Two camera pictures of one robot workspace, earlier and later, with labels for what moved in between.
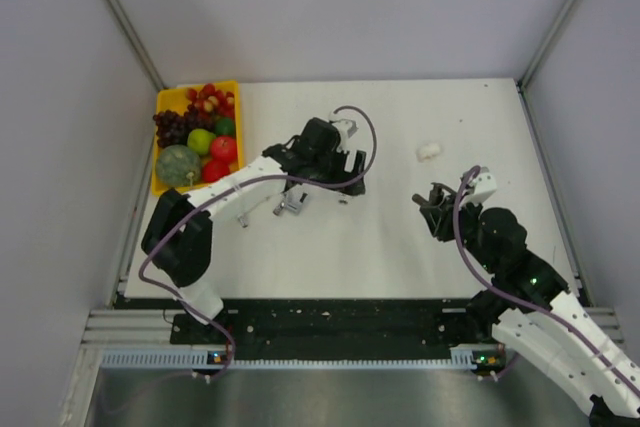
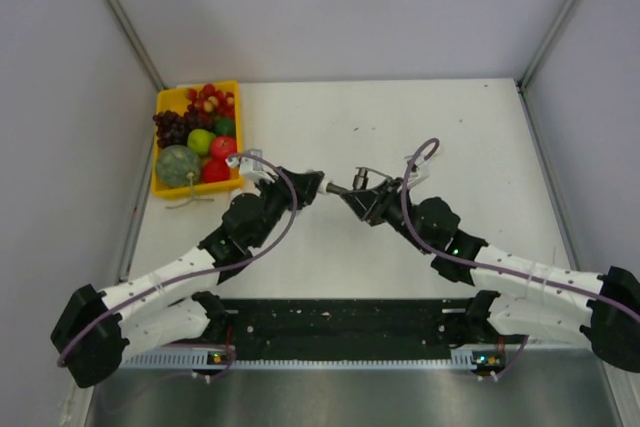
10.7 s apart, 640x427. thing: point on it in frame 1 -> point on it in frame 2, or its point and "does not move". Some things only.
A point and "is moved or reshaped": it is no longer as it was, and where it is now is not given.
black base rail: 336,329 does not move
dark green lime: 224,126 does not move
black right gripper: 441,217 -> 386,195
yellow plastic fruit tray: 174,100 does not move
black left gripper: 341,157 -> 309,184
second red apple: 214,170 does not move
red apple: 224,148 does not move
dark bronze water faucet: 436,195 is moved or reshaped
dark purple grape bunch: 173,128 does not move
